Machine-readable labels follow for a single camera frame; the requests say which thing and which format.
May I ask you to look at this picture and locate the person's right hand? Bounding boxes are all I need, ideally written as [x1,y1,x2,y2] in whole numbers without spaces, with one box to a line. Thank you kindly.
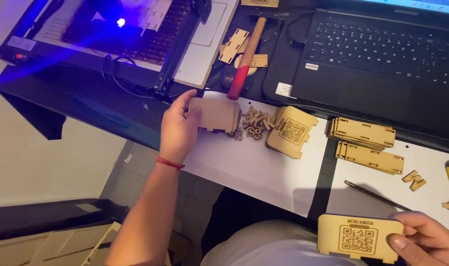
[386,211,449,266]

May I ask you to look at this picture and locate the person's left hand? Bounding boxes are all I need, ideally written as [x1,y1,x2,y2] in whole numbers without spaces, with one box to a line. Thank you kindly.
[159,89,203,164]

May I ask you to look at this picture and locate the stack of plain wooden plates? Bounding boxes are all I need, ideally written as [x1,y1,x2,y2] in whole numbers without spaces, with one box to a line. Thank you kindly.
[187,97,243,140]

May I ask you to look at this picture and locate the engraved wooden plaque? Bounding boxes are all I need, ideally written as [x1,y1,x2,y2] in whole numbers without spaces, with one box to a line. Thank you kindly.
[317,214,405,265]

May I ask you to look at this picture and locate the white paper sheet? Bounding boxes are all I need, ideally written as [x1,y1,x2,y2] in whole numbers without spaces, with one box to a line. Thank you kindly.
[326,140,449,237]
[180,90,329,218]

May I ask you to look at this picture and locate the single wooden letter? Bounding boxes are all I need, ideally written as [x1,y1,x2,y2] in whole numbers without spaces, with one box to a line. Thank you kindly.
[402,170,427,192]

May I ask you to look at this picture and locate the round black disc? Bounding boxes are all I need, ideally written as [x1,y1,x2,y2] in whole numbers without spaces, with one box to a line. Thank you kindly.
[219,66,255,90]

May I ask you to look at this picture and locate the thin black rod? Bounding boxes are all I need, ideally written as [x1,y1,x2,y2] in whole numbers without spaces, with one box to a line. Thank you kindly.
[344,180,413,212]

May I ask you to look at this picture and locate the pile of small wooden letters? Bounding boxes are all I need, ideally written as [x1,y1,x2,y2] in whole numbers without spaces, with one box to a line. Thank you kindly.
[236,106,277,141]

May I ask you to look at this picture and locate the white base board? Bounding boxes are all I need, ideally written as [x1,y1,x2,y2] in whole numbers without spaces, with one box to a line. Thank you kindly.
[173,0,240,89]

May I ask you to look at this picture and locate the hammer with red grip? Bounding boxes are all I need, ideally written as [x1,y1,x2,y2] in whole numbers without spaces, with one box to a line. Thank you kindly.
[227,17,267,101]

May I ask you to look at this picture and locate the single slotted wooden strip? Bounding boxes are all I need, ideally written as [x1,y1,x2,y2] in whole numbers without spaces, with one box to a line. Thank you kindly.
[218,28,249,64]

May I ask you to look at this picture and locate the stack of slotted wooden strips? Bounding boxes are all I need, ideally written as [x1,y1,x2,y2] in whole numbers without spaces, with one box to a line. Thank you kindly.
[334,141,405,175]
[326,117,396,151]

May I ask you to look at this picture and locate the small engraved wooden tag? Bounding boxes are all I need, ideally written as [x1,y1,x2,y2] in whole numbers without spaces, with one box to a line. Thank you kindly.
[234,54,268,76]

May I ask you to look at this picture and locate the laser engraver machine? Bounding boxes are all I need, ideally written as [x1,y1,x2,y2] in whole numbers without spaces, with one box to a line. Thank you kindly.
[0,0,214,97]

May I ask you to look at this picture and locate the stack of engraved wooden plates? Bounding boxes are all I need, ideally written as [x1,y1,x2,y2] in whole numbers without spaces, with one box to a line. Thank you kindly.
[265,106,319,160]

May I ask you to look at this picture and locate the cut wooden sheet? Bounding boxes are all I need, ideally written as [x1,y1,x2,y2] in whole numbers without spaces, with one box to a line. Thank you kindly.
[121,0,173,32]

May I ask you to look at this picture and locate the person's white shirt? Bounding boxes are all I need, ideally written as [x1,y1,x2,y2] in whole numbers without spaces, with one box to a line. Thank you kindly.
[200,220,370,266]

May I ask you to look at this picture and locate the heap of light wood panels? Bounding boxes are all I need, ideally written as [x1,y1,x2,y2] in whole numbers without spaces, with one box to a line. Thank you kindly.
[0,221,173,266]

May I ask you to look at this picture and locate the black laptop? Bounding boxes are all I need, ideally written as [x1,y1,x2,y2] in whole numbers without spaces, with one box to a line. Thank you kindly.
[263,0,449,139]

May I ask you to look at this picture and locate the red string bracelet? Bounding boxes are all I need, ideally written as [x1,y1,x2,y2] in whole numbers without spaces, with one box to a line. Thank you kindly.
[150,150,185,171]

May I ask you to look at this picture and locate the black cable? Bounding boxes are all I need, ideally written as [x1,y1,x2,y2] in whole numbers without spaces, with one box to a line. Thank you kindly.
[101,54,181,100]

